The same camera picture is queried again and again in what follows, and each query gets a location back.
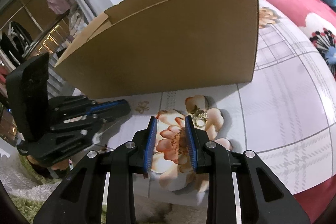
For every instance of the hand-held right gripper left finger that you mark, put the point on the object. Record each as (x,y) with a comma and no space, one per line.
(151,145)

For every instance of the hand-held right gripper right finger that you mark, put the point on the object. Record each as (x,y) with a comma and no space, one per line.
(191,145)

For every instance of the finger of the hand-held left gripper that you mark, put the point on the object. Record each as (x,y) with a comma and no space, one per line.
(110,106)
(65,142)

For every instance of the brown cardboard box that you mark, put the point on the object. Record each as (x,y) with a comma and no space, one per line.
(170,50)

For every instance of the black hanging garment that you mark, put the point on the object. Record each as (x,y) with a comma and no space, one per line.
(15,40)

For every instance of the metal railing with lights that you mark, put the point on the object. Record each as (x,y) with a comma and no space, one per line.
(50,40)

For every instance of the green fluffy rug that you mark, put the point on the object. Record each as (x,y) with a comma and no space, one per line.
(31,211)

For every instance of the pile of pale clothes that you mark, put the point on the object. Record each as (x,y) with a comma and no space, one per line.
(77,22)

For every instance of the brown wooden wardrobe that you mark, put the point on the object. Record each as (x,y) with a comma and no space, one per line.
(34,3)

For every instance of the pink hanging garment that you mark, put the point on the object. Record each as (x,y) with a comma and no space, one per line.
(57,1)

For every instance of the pink floral blanket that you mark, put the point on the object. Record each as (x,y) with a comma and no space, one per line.
(288,1)

